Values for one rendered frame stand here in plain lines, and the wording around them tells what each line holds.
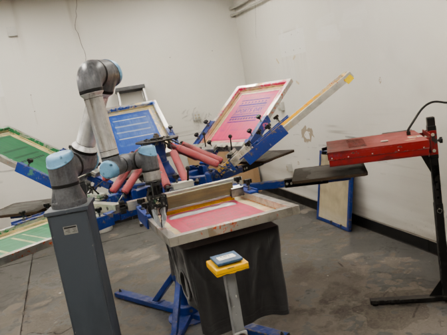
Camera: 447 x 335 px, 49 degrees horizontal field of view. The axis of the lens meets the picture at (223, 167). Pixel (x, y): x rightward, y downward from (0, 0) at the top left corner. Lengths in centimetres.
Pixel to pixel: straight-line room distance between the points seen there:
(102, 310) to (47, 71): 469
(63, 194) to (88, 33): 466
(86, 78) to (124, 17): 475
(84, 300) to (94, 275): 12
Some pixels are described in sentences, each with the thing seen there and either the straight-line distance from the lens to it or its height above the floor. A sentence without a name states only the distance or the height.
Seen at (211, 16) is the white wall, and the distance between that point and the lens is 703.
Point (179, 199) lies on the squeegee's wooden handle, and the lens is 257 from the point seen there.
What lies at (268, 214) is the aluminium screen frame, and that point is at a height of 104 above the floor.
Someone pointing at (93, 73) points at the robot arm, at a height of 173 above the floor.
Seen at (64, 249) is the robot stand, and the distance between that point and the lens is 221.
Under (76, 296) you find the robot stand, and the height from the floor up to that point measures 81.
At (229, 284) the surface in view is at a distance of 189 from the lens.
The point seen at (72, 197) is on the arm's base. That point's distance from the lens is 217.
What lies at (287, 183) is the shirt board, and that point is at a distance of 324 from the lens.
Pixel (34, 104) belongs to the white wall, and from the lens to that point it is 660.
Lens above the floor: 161
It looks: 10 degrees down
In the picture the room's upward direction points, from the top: 9 degrees counter-clockwise
